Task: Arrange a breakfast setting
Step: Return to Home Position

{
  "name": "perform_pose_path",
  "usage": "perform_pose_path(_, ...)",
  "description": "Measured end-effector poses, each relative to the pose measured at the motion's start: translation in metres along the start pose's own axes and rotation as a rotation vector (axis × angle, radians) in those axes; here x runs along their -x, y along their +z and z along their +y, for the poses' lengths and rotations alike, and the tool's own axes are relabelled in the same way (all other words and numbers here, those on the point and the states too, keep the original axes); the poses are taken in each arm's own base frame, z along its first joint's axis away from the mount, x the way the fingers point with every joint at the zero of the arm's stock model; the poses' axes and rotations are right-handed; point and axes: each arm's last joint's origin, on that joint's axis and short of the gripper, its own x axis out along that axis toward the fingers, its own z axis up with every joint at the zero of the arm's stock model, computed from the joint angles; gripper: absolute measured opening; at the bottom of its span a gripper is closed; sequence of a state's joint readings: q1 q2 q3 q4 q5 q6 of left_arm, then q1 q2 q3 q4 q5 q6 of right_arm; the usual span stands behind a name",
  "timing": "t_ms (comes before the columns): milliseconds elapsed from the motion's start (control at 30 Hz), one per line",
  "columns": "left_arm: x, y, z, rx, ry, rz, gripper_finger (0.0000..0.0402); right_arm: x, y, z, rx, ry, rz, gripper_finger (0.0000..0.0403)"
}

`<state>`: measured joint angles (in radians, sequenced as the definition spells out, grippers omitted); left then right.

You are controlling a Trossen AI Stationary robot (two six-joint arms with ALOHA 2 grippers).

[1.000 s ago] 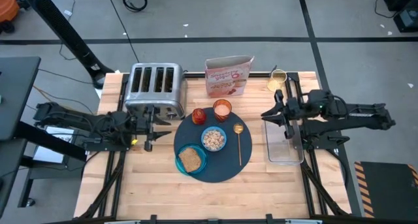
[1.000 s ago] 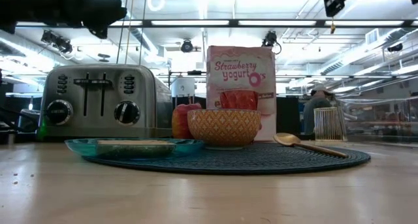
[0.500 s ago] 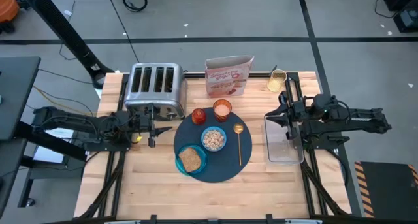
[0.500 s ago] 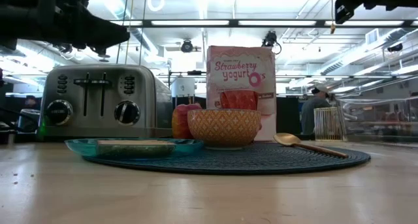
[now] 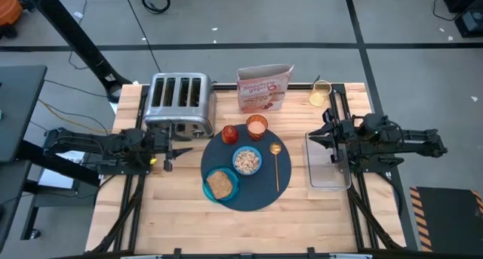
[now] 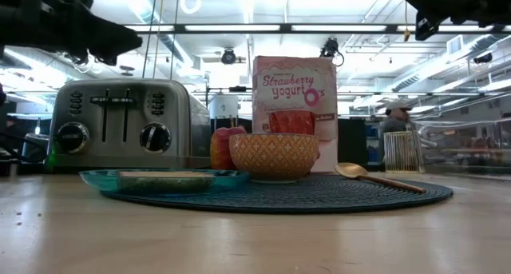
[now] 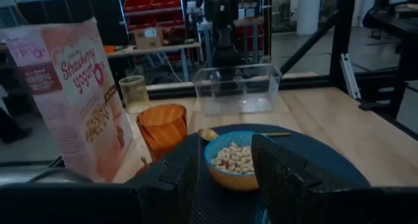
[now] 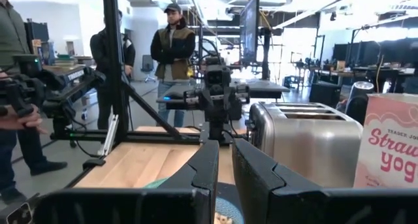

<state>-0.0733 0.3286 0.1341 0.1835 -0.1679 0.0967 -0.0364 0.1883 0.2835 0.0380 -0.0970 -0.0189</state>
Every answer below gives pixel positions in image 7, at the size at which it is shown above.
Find black vertical rig post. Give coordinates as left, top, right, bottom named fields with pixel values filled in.
left=329, top=0, right=357, bottom=89

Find cereal rings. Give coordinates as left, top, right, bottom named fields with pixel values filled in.
left=210, top=141, right=256, bottom=174

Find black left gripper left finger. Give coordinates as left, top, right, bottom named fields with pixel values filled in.
left=127, top=133, right=201, bottom=224

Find black office desk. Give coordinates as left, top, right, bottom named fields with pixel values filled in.
left=362, top=0, right=418, bottom=39

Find white metal bracket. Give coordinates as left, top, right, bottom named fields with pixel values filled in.
left=340, top=53, right=362, bottom=100

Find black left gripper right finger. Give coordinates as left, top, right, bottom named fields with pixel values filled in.
left=251, top=134, right=372, bottom=224

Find cardboard box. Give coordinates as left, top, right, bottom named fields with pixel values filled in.
left=133, top=27, right=165, bottom=50

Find orange patterned bowl blue inside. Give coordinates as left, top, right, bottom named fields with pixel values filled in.
left=204, top=130, right=262, bottom=192

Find white pillar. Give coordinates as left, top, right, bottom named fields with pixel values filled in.
left=295, top=0, right=323, bottom=36

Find red bin shelf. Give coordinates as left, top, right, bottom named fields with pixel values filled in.
left=122, top=0, right=187, bottom=34

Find clear plastic container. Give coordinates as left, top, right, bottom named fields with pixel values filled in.
left=193, top=63, right=283, bottom=118

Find black rig support strut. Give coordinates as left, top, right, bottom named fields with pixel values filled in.
left=280, top=10, right=339, bottom=75

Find pink strawberry yogurt cereal box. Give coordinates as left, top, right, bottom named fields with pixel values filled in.
left=0, top=17, right=135, bottom=184

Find round dark blue placemat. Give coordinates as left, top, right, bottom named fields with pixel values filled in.
left=191, top=123, right=372, bottom=224

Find grey workbench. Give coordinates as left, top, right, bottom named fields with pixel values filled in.
left=106, top=42, right=202, bottom=83

